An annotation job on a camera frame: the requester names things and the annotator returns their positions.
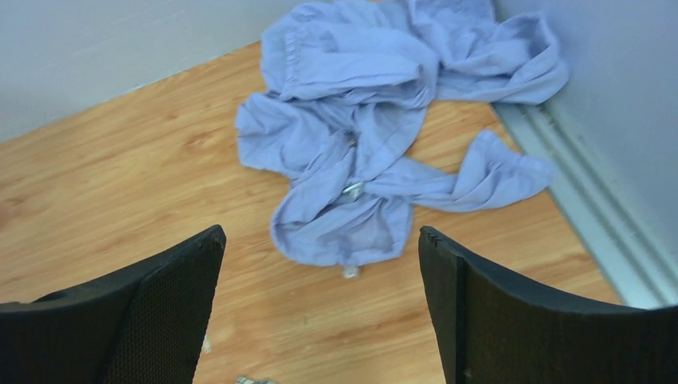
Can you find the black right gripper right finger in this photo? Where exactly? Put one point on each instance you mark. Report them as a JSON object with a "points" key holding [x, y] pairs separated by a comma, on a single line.
{"points": [[494, 325]]}

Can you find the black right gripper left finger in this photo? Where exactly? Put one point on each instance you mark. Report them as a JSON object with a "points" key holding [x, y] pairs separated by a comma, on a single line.
{"points": [[144, 323]]}

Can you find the crumpled light blue cloth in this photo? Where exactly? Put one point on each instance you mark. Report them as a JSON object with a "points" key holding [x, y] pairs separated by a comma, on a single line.
{"points": [[348, 85]]}

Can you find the aluminium corner rail right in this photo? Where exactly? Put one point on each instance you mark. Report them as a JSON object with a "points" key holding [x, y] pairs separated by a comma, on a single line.
{"points": [[631, 257]]}

